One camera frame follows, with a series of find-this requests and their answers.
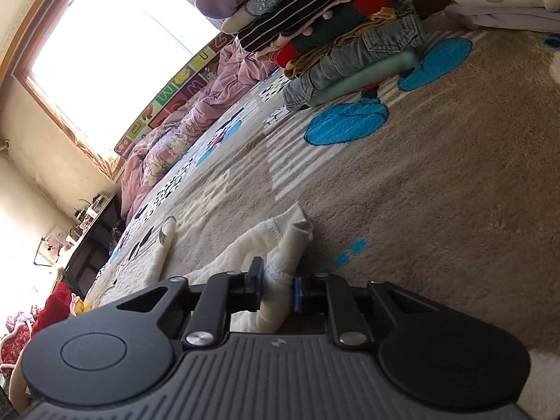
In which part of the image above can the dark bedside table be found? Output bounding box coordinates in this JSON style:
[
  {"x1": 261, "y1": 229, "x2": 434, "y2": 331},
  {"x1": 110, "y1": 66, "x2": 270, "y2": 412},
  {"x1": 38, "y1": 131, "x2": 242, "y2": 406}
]
[{"x1": 60, "y1": 191, "x2": 124, "y2": 299}]

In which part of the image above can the stack of folded clothes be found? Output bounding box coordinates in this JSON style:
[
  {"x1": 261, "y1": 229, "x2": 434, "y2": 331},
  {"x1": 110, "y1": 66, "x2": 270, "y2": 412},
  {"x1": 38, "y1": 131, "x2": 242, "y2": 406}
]
[{"x1": 195, "y1": 0, "x2": 428, "y2": 112}]

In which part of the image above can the cartoon mouse printed blanket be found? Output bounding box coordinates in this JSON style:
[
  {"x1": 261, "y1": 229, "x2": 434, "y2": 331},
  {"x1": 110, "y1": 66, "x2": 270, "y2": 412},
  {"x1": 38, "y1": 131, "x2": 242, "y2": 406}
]
[{"x1": 83, "y1": 22, "x2": 560, "y2": 420}]

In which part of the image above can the alphabet print foam mat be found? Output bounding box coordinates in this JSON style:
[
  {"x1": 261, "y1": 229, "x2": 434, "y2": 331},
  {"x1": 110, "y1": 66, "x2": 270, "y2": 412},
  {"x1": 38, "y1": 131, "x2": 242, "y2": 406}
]
[{"x1": 114, "y1": 33, "x2": 237, "y2": 159}]

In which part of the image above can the white quilted garment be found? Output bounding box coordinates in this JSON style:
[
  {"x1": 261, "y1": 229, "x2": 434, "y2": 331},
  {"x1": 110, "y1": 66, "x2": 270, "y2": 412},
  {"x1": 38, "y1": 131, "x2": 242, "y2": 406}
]
[{"x1": 142, "y1": 201, "x2": 316, "y2": 334}]

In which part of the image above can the lavender folded cloth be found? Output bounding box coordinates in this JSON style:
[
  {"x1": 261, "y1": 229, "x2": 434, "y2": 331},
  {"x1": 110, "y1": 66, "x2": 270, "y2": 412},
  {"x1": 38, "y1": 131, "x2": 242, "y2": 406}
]
[{"x1": 446, "y1": 2, "x2": 560, "y2": 34}]

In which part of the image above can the brown patterned curtain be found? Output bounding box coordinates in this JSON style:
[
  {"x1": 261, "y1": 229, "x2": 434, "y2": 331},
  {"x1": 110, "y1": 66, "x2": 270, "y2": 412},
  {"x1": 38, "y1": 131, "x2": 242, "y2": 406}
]
[{"x1": 75, "y1": 136, "x2": 127, "y2": 181}]

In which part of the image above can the pink floral duvet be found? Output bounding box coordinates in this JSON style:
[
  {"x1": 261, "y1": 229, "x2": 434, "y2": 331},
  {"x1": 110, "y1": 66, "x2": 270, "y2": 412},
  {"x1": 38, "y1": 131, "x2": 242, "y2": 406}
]
[{"x1": 118, "y1": 37, "x2": 285, "y2": 220}]

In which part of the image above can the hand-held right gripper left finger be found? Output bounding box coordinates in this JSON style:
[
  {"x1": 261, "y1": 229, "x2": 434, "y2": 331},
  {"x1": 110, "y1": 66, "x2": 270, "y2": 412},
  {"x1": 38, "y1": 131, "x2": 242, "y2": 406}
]
[{"x1": 111, "y1": 257, "x2": 265, "y2": 350}]

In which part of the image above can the red plush garment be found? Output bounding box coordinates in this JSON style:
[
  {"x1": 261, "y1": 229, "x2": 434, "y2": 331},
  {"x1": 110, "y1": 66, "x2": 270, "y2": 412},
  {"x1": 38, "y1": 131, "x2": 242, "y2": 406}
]
[{"x1": 30, "y1": 282, "x2": 76, "y2": 338}]

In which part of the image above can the wooden framed window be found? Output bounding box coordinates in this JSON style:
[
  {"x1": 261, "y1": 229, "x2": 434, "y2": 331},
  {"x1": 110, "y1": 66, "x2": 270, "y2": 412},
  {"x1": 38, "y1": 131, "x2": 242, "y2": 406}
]
[{"x1": 12, "y1": 0, "x2": 225, "y2": 163}]

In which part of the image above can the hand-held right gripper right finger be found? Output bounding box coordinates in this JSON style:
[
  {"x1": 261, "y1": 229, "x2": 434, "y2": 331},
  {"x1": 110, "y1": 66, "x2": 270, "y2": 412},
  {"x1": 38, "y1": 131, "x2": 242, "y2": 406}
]
[{"x1": 294, "y1": 273, "x2": 439, "y2": 348}]

